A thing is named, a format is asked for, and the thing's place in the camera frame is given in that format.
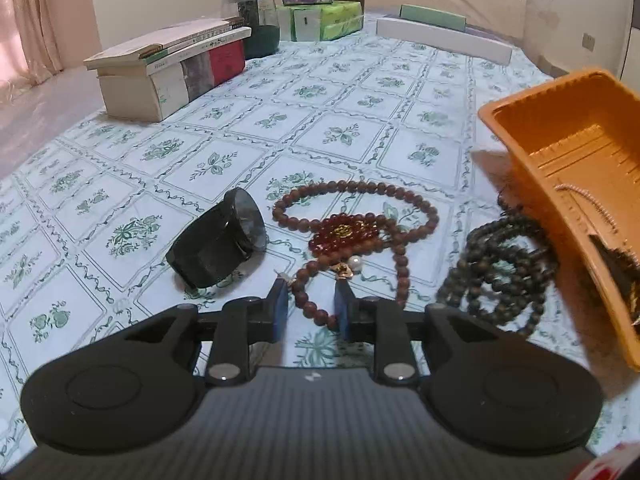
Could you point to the pink curtain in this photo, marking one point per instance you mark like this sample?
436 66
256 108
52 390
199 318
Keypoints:
30 15

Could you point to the long green box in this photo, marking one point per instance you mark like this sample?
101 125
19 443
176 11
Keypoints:
432 16

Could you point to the pale green tissue pack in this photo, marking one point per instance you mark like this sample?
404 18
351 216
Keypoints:
300 22

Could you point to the red white printed clothing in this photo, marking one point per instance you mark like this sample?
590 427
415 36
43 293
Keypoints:
610 465

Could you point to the white-spined book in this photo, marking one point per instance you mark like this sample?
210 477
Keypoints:
210 45

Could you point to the black round-face watch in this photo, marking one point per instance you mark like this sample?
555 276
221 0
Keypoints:
215 250

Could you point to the orange plastic tray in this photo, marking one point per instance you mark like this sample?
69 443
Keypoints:
550 125

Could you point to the floral printed bed sheet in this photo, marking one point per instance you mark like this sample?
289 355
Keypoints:
150 175

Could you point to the gold pearl pendant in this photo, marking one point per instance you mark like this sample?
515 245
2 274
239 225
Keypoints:
354 262

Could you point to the boxed book set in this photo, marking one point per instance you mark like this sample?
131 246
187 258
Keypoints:
135 95

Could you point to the long white box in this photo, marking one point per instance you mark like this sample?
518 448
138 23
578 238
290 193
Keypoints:
440 40

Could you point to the dark green glass jar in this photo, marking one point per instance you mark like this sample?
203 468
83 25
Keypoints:
260 40

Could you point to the bright green tissue pack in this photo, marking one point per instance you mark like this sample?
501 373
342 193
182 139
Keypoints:
342 19

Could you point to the dark blue box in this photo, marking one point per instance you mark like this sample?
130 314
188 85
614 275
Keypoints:
480 33

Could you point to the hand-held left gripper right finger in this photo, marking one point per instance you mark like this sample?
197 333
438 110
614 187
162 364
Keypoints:
342 312

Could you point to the cream paperback book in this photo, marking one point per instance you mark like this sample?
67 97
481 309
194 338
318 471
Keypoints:
150 45

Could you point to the wall socket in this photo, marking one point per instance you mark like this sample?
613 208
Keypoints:
589 41

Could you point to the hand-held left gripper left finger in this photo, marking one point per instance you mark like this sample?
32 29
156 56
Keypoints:
280 310

